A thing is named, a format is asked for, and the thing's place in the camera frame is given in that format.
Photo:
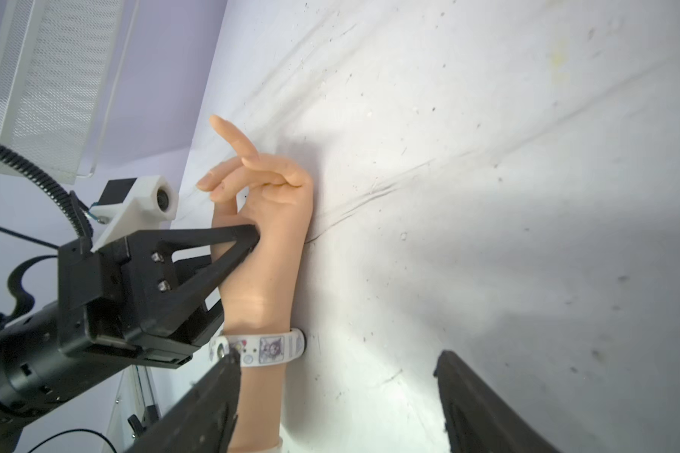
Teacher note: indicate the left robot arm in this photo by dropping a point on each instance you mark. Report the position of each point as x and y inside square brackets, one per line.
[35, 377]

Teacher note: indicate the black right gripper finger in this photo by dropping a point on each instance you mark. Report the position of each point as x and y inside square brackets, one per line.
[476, 418]

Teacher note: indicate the white patterned wrist band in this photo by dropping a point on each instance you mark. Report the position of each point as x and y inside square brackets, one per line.
[260, 350]

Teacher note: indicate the white mesh two-tier shelf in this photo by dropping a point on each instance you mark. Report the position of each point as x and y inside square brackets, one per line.
[60, 62]

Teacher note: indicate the mannequin hand with white band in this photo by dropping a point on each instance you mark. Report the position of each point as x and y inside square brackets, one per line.
[276, 195]

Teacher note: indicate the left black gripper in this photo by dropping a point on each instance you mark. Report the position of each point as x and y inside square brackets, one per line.
[129, 303]

